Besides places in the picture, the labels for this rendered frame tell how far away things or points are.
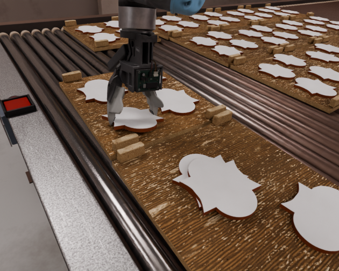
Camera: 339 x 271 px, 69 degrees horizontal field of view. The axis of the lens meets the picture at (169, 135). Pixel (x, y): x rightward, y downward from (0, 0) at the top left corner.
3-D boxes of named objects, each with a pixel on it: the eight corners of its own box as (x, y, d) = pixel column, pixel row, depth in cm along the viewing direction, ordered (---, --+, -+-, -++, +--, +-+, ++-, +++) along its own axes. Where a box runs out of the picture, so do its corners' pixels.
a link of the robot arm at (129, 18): (112, 6, 51) (147, 9, 55) (113, 30, 52) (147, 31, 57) (128, 6, 45) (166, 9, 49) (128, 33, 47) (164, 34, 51)
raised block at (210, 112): (209, 120, 66) (210, 112, 64) (204, 117, 67) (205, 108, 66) (225, 114, 69) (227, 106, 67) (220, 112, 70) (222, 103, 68)
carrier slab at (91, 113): (111, 161, 54) (110, 156, 53) (59, 86, 80) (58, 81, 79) (227, 119, 70) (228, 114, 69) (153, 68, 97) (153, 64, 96)
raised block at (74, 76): (64, 83, 79) (62, 75, 77) (62, 81, 80) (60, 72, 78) (82, 79, 81) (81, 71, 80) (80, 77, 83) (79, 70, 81)
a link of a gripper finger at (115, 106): (107, 128, 53) (125, 88, 51) (97, 119, 57) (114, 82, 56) (119, 132, 55) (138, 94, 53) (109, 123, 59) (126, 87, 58)
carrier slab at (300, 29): (317, 44, 138) (320, 36, 135) (256, 27, 163) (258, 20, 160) (344, 36, 156) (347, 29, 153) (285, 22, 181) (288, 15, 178)
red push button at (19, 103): (8, 115, 66) (7, 111, 65) (4, 106, 70) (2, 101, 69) (33, 109, 69) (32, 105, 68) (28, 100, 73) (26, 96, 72)
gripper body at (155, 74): (131, 96, 51) (131, 32, 46) (114, 86, 57) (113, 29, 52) (162, 92, 55) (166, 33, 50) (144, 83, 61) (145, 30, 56)
